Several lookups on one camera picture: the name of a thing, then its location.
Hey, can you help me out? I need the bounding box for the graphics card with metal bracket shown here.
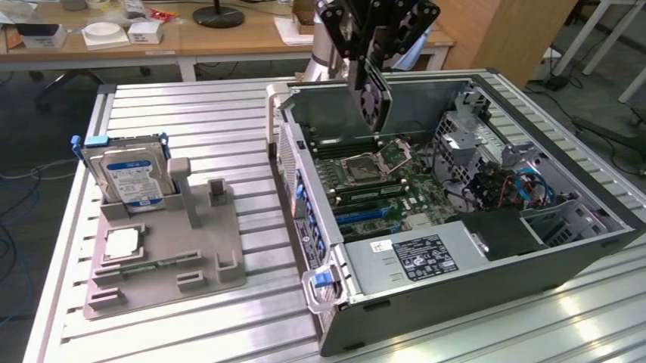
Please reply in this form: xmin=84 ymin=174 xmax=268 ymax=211
xmin=346 ymin=55 xmax=395 ymax=134

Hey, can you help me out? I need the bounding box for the brown cardboard box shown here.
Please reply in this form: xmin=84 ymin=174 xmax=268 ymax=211
xmin=292 ymin=0 xmax=320 ymax=35

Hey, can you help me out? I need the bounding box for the white paper stack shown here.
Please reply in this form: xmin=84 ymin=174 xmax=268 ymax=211
xmin=274 ymin=17 xmax=316 ymax=46

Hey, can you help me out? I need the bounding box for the wooden cabinet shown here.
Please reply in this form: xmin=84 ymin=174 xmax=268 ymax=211
xmin=432 ymin=0 xmax=579 ymax=88

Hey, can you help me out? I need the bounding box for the wooden desk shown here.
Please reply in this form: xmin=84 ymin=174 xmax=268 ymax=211
xmin=0 ymin=0 xmax=455 ymax=82

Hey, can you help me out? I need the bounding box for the black round lamp base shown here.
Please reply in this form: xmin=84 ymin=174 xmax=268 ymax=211
xmin=192 ymin=0 xmax=247 ymax=29

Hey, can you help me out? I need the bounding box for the white socket box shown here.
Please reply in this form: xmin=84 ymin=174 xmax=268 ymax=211
xmin=536 ymin=48 xmax=562 ymax=81

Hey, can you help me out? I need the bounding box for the metal socket cover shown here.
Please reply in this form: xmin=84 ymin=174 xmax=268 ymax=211
xmin=375 ymin=136 xmax=414 ymax=162

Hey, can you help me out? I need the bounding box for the black RAM slot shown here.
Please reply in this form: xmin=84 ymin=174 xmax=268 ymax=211
xmin=310 ymin=136 xmax=379 ymax=150
xmin=312 ymin=145 xmax=383 ymax=160

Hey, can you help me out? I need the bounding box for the black power adapter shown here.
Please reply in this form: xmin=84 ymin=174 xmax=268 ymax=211
xmin=542 ymin=75 xmax=570 ymax=92

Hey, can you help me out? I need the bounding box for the perforated metal drive cage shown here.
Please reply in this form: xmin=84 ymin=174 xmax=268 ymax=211
xmin=432 ymin=90 xmax=511 ymax=182

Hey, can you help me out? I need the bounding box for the locking lever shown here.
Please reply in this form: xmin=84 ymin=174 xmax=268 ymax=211
xmin=387 ymin=150 xmax=420 ymax=178

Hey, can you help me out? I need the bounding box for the small white carton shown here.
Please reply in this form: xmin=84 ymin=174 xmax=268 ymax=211
xmin=127 ymin=21 xmax=165 ymax=45

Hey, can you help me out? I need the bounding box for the CPU socket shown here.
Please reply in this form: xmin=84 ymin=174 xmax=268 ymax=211
xmin=340 ymin=153 xmax=394 ymax=183

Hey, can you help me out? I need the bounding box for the clear plastic packet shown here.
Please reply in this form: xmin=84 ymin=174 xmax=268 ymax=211
xmin=123 ymin=0 xmax=151 ymax=20

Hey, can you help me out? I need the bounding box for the green motherboard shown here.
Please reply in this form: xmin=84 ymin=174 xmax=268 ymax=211
xmin=304 ymin=126 xmax=468 ymax=244

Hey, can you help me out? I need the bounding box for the installed black RAM stick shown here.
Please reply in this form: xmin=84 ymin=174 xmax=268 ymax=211
xmin=334 ymin=180 xmax=410 ymax=207

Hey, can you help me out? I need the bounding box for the white round stand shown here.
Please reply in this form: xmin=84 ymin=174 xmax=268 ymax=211
xmin=81 ymin=21 xmax=131 ymax=51

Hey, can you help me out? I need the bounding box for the blue expansion slot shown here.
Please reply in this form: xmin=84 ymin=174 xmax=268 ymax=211
xmin=334 ymin=206 xmax=386 ymax=225

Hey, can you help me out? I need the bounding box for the small silver chipset heatsink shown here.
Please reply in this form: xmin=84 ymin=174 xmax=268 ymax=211
xmin=402 ymin=214 xmax=436 ymax=231

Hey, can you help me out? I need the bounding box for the hard disk in blue caddy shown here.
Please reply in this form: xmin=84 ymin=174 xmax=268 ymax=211
xmin=69 ymin=135 xmax=176 ymax=213

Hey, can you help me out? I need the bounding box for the black plastic shroud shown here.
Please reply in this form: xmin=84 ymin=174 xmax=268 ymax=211
xmin=459 ymin=209 xmax=550 ymax=262

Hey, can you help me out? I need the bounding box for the black office chair base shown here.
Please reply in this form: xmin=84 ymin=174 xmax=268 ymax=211
xmin=29 ymin=67 xmax=101 ymax=113

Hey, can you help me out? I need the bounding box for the metal disk bay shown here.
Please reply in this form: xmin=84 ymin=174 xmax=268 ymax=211
xmin=519 ymin=192 xmax=610 ymax=249

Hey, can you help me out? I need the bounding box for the clear plastic bag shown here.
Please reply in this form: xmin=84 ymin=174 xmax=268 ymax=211
xmin=0 ymin=2 xmax=41 ymax=26

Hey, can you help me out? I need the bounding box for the brown cardboard piece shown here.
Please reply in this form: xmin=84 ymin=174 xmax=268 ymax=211
xmin=0 ymin=28 xmax=24 ymax=54

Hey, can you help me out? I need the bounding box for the grey power supply unit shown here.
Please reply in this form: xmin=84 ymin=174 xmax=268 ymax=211
xmin=342 ymin=221 xmax=491 ymax=296

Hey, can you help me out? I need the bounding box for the grey printed parts rack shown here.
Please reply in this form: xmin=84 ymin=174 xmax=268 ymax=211
xmin=80 ymin=157 xmax=250 ymax=321

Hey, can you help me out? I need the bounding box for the silver CPU chip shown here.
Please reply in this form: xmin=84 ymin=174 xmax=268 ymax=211
xmin=103 ymin=228 xmax=143 ymax=260

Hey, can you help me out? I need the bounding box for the green RAM stick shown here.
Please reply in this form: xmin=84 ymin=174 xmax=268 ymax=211
xmin=117 ymin=253 xmax=200 ymax=273

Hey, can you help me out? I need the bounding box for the open black PC case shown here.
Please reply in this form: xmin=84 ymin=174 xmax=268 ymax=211
xmin=266 ymin=73 xmax=646 ymax=358

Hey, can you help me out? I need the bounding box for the white table frame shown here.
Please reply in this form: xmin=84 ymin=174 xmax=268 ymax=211
xmin=553 ymin=0 xmax=646 ymax=103

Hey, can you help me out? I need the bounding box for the blue wire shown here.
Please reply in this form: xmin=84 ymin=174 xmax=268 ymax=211
xmin=512 ymin=167 xmax=557 ymax=208

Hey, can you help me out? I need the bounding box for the orange wire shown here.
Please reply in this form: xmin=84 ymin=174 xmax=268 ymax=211
xmin=498 ymin=175 xmax=516 ymax=208

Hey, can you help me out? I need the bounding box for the grey floor cable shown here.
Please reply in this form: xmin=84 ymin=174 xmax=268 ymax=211
xmin=0 ymin=158 xmax=76 ymax=181

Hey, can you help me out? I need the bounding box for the blue floor cable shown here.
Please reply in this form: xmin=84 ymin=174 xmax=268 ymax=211
xmin=0 ymin=166 xmax=43 ymax=326

